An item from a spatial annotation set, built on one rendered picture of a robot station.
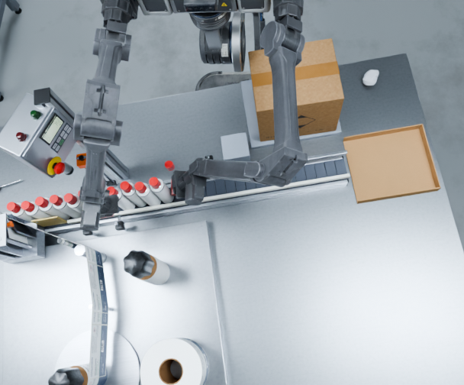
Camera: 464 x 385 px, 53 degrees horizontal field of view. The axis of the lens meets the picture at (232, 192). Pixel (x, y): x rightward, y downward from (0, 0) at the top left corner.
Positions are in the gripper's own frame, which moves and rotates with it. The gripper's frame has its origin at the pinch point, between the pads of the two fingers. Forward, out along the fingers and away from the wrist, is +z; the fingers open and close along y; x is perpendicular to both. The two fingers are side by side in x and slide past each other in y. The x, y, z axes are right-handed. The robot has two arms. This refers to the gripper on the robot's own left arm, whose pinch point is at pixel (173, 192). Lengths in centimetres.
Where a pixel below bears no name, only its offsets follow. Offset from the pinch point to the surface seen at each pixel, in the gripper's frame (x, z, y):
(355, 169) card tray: 61, -34, 0
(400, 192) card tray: 73, -42, 12
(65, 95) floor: -8, 123, -109
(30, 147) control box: -53, -26, -2
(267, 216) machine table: 32.6, -11.5, 12.5
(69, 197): -35.7, 8.1, 0.3
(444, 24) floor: 184, -22, -108
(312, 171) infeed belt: 45, -27, -1
